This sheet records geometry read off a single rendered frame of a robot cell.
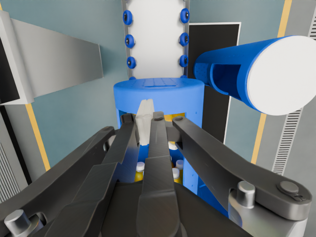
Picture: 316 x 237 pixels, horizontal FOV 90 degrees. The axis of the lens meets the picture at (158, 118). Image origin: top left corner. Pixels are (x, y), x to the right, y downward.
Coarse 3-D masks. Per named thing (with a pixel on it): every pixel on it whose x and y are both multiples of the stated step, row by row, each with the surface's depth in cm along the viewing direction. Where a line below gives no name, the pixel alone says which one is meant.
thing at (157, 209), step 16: (160, 128) 12; (160, 144) 10; (160, 160) 7; (144, 176) 6; (160, 176) 6; (144, 192) 6; (160, 192) 5; (144, 208) 5; (160, 208) 5; (176, 208) 5; (144, 224) 4; (160, 224) 4; (176, 224) 4
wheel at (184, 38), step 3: (183, 33) 57; (186, 33) 57; (180, 36) 57; (183, 36) 56; (186, 36) 58; (180, 39) 57; (183, 39) 57; (186, 39) 58; (180, 42) 58; (183, 42) 57; (186, 42) 58; (183, 45) 58; (186, 45) 59
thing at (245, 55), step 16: (224, 48) 95; (240, 48) 71; (256, 48) 58; (208, 64) 100; (224, 64) 138; (240, 64) 63; (208, 80) 102; (224, 80) 131; (240, 80) 61; (240, 96) 65
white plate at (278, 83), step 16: (272, 48) 53; (288, 48) 53; (304, 48) 53; (256, 64) 55; (272, 64) 55; (288, 64) 55; (304, 64) 55; (256, 80) 57; (272, 80) 57; (288, 80) 57; (304, 80) 57; (256, 96) 58; (272, 96) 59; (288, 96) 59; (304, 96) 59; (272, 112) 61; (288, 112) 61
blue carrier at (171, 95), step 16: (128, 80) 57; (144, 80) 55; (160, 80) 54; (176, 80) 52; (192, 80) 51; (128, 96) 40; (144, 96) 38; (160, 96) 38; (176, 96) 39; (192, 96) 41; (128, 112) 42; (176, 112) 40; (192, 112) 43; (144, 160) 74; (176, 160) 74; (192, 176) 51
